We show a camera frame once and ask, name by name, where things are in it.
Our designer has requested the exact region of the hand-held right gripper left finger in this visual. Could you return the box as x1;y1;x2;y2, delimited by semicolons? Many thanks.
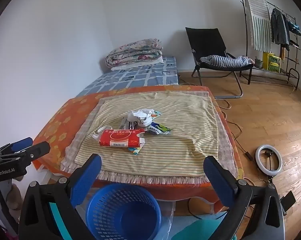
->
18;154;102;240

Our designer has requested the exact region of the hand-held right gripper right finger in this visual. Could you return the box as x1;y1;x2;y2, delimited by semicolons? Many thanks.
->
203;155;285;240

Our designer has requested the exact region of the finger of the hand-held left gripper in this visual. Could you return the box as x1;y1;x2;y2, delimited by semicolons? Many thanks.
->
0;141;51;163
0;137;34;157

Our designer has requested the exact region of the white plastic loop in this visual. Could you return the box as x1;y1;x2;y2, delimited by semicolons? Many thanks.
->
92;125;111;140

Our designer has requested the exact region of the red tissue pack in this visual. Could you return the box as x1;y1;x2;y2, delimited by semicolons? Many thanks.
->
99;128;146;152

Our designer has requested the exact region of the blue plastic basket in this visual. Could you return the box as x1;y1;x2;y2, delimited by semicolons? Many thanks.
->
85;183;162;240

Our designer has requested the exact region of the blue green snack wrapper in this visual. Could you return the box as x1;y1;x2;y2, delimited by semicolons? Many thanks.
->
148;122;173;135

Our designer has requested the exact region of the white plastic bag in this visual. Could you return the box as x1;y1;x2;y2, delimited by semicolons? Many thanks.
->
127;108;156;128

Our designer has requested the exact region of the orange floral blanket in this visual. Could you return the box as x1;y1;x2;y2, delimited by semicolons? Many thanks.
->
32;85;243;213

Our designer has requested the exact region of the teal floor mat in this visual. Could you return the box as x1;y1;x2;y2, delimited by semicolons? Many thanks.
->
171;211;231;240

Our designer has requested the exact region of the blue plaid bed sheet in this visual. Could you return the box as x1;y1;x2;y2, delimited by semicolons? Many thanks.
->
75;56;179;98

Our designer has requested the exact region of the striped garment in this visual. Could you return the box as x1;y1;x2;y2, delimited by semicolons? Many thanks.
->
200;55;255;68

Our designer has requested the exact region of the yellow box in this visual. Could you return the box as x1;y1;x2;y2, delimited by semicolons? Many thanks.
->
263;52;282;72

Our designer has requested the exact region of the black metal clothes rack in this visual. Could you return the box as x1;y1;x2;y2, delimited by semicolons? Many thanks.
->
237;0;301;84

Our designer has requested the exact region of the folded floral quilt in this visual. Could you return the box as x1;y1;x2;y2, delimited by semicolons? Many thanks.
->
105;39;163;68

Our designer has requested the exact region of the black folding chair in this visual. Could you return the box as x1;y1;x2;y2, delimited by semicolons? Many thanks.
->
185;27;254;99

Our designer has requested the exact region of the green striped towel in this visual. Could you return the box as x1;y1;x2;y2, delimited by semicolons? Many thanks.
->
244;0;272;52

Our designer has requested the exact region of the dark jacket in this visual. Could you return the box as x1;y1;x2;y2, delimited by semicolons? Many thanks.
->
271;8;290;52

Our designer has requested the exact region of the teal garment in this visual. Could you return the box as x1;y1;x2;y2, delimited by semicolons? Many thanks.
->
288;21;301;36

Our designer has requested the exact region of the black power cable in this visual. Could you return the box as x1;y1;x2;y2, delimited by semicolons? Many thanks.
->
223;116;253;160

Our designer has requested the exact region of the white ring light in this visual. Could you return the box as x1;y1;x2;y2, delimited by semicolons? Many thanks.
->
256;144;283;173

